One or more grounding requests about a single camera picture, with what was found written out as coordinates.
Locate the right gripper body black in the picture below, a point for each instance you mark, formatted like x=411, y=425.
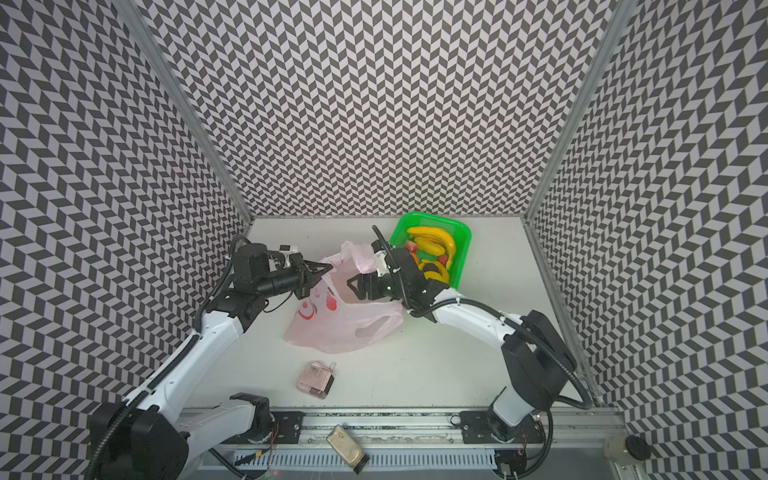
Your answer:
x=369, y=285

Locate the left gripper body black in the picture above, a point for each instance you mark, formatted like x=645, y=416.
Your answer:
x=287, y=280

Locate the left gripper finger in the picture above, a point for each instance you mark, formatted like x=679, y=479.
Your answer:
x=313, y=271
x=304, y=288

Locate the pink plastic bag fruit print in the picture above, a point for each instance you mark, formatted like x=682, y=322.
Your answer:
x=332, y=319

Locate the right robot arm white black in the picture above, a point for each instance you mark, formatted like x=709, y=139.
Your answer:
x=540, y=367

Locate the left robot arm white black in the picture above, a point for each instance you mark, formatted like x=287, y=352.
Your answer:
x=143, y=436

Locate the red fake strawberry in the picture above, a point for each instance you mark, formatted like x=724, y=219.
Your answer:
x=411, y=246

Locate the yellow fake banana bunch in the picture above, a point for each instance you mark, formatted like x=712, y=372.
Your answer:
x=435, y=242

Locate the green plastic basket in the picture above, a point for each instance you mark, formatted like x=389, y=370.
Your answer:
x=460, y=231

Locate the black knob on block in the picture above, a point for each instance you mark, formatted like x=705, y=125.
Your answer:
x=637, y=448

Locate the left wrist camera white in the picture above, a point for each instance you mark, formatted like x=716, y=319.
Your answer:
x=285, y=251

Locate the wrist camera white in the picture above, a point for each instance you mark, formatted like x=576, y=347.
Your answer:
x=285, y=251
x=380, y=258

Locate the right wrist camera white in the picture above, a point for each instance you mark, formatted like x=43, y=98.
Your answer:
x=380, y=258

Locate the aluminium rail base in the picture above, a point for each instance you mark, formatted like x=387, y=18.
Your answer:
x=413, y=440

